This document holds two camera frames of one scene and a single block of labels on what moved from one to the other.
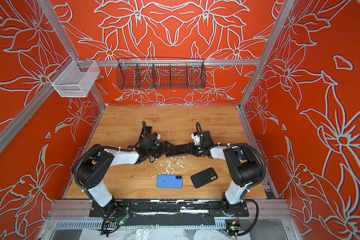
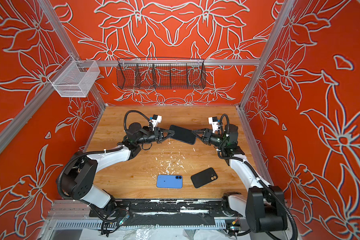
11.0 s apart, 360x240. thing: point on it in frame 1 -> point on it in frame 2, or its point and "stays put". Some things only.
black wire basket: (159, 74) stays put
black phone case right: (204, 177) stays put
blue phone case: (167, 181) stays put
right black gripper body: (197, 150) -> (214, 139)
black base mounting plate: (169, 208) stays put
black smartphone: (177, 151) -> (183, 134)
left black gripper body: (158, 150) -> (155, 137)
